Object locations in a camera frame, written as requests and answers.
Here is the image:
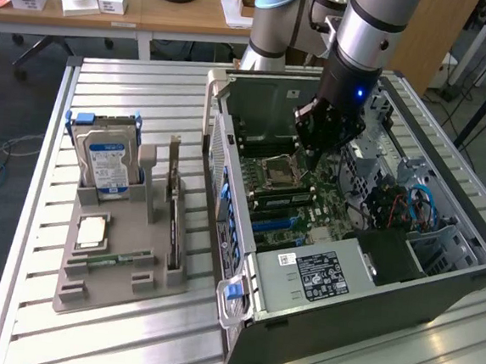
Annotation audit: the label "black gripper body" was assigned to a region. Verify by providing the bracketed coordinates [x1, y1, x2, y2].
[312, 54, 385, 152]

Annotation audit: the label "perforated metal drive cage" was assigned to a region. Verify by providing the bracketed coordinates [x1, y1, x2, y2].
[335, 88, 409, 205]

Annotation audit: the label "black RAM slot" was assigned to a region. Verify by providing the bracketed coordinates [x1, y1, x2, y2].
[240, 135, 294, 152]
[241, 143, 296, 161]

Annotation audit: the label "metal socket cover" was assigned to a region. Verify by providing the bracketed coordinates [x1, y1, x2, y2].
[290, 148, 320, 184]

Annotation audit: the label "CPU socket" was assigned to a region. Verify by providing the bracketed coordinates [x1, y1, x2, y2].
[259, 153, 304, 188]

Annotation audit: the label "green motherboard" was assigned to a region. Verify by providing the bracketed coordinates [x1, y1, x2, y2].
[231, 130, 366, 260]

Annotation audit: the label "RAM module with white label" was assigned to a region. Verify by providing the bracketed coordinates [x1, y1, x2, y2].
[254, 183, 317, 215]

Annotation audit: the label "wooden cabinet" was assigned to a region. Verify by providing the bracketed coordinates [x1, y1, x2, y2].
[380, 0, 481, 101]

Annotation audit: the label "small white cabinet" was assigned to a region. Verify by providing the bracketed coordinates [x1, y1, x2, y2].
[427, 48, 460, 93]

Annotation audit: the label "black expansion slot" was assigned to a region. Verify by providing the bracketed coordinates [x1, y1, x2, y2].
[249, 205, 299, 227]

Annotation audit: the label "blue card retention bar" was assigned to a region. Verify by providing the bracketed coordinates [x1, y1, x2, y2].
[212, 166, 252, 277]

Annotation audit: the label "blue expansion slot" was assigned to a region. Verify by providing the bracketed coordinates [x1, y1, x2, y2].
[251, 215, 303, 238]

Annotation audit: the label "white paper sheets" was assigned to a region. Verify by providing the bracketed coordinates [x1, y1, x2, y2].
[218, 0, 256, 31]

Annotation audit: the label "grey metal disk bay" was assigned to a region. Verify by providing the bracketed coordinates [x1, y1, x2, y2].
[405, 213, 486, 280]

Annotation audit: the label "grey power supply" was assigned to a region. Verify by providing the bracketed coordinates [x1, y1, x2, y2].
[250, 229, 382, 325]

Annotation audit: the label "wooden desk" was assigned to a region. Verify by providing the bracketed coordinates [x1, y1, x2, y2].
[0, 0, 258, 71]

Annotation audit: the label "graphics card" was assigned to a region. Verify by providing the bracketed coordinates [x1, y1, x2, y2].
[157, 134, 191, 271]

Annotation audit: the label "blue latch tab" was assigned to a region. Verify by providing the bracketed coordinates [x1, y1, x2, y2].
[223, 283, 246, 303]

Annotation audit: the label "dark grey PC case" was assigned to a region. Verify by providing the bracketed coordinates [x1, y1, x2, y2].
[182, 57, 486, 364]

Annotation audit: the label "hard disk with blue carrier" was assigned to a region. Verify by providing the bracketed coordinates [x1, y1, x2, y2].
[57, 105, 146, 204]

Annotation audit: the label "grey parts rack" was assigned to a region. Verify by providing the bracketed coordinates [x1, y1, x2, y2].
[51, 126, 201, 326]

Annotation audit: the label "plain white box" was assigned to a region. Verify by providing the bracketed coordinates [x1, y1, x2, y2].
[96, 0, 131, 16]

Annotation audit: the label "silver CPU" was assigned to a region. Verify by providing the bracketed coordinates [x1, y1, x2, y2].
[74, 215, 109, 253]

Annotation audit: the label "green RAM stick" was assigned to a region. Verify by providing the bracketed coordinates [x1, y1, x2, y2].
[86, 249, 152, 273]

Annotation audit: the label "white box with round hole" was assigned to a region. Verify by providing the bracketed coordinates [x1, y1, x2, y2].
[58, 0, 103, 20]

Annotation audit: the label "black chair base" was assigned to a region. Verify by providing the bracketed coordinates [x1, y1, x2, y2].
[8, 31, 76, 85]

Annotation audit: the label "white labelled box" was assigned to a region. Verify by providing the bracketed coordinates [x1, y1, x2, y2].
[8, 0, 49, 13]

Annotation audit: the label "black wire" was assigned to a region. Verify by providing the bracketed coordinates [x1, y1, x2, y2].
[340, 190, 380, 229]

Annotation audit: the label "red wire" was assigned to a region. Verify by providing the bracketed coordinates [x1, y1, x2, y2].
[386, 193, 409, 230]

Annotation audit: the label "blue wire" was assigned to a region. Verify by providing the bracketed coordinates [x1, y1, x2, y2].
[404, 183, 442, 234]

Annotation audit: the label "beige case handle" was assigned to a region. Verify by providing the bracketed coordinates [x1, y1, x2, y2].
[202, 68, 237, 139]

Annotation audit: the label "grey case latch handle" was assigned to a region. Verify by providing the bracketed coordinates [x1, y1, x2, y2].
[212, 268, 258, 331]

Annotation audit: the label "grey floor cable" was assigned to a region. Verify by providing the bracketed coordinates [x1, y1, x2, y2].
[0, 130, 44, 161]

